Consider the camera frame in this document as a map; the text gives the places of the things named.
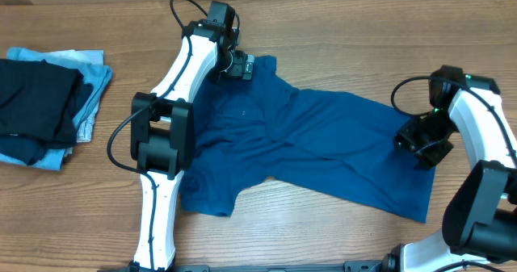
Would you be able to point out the blue polo shirt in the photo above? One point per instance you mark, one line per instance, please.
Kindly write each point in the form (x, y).
(336, 143)

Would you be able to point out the light blue folded garment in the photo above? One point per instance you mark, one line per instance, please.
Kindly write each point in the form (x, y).
(24, 54)

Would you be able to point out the black folded garment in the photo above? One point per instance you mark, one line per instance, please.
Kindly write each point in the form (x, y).
(39, 100)

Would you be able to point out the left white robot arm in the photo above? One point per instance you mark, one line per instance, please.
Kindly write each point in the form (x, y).
(162, 126)

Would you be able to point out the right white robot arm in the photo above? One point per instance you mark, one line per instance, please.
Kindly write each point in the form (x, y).
(475, 232)

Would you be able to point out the dark navy folded garment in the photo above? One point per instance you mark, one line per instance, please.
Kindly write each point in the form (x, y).
(28, 150)

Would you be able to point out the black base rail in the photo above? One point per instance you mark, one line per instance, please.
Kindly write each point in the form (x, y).
(348, 266)

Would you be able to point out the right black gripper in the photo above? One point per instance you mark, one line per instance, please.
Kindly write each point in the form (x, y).
(417, 145)

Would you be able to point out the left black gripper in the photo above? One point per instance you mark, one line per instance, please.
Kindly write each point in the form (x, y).
(238, 70)

